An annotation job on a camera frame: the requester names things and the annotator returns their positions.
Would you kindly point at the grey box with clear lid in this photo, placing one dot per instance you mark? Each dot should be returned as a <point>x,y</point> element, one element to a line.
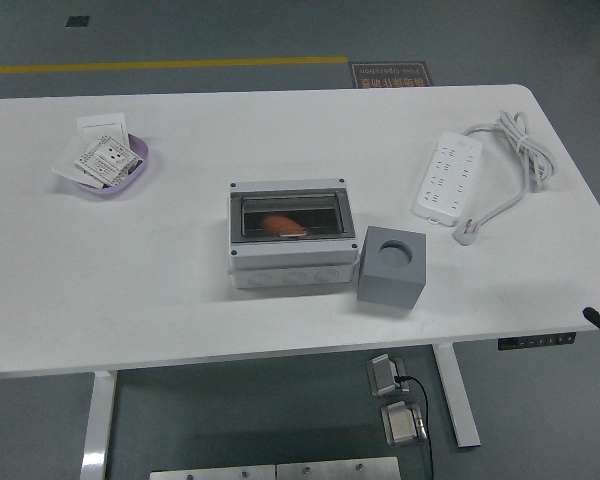
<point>290,255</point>

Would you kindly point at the orange cylinder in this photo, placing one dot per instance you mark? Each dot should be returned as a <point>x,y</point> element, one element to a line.
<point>280,224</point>

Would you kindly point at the grey cube with round hole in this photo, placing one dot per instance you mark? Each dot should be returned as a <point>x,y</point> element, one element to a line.
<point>385,285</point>

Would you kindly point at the black table control panel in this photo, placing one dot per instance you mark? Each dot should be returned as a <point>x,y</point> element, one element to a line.
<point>537,342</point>

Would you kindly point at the white table leg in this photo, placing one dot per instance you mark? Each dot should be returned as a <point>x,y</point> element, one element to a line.
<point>97,425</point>
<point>462,400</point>

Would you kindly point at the white power strip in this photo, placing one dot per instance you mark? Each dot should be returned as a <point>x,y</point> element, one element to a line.
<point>450,175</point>

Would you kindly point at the silver metal block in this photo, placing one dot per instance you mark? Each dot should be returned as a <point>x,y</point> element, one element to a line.
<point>382,377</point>
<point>400,425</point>

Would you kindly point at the grey metal plate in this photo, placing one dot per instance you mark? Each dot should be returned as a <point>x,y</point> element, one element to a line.
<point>337,470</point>
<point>210,474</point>

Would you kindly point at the brown floor sign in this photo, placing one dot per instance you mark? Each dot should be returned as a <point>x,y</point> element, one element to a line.
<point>390,75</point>

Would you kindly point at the yellow floor tape line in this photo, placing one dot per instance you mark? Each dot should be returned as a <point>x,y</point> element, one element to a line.
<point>180,64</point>

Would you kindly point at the white printed socket panel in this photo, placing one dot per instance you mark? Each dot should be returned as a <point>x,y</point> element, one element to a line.
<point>105,157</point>

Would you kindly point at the dark floor hatch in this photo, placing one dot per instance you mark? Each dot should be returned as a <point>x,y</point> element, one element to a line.
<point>77,21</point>

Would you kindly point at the blank white switch plate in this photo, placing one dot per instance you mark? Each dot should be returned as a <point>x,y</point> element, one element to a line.
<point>102,125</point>

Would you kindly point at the plain white wall plate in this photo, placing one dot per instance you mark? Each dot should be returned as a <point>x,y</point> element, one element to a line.
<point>65,162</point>

